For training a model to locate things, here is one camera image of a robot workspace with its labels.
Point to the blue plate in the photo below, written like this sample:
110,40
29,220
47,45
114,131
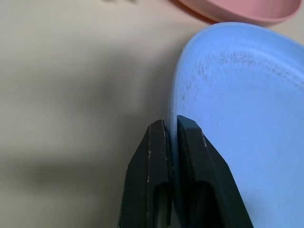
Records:
249,95

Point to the pink plate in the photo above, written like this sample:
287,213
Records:
237,9

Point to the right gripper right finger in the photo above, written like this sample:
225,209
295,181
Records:
206,178

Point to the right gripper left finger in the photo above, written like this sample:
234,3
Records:
147,178

